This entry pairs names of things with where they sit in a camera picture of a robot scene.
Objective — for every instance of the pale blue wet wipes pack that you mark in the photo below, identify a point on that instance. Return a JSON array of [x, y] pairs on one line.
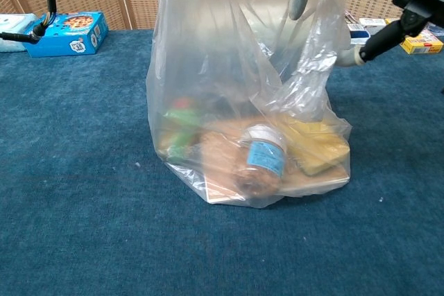
[[12, 22]]

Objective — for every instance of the clear plastic water bottle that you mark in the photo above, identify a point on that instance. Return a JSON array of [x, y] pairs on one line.
[[437, 29]]

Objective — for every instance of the brown jar with blue label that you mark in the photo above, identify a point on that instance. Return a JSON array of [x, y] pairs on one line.
[[265, 157]]

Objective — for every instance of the green snack packet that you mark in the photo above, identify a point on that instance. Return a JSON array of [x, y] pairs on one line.
[[182, 119]]

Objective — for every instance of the clear plastic shopping bag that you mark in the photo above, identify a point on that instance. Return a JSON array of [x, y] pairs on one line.
[[208, 50]]

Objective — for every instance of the yellow cardboard box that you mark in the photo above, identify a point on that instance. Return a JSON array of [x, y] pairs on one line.
[[423, 44]]

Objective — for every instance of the blue felt table cover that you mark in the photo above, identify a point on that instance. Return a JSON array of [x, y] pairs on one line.
[[104, 206]]

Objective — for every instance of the blue cookie box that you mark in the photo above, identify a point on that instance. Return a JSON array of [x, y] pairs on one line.
[[76, 39]]

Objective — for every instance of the small white box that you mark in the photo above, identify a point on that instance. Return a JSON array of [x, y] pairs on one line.
[[371, 22]]

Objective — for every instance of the brown bread packet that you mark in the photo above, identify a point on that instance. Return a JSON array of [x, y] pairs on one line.
[[222, 150]]

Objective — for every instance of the yellow sponge block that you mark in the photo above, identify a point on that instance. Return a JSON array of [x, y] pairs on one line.
[[322, 152]]

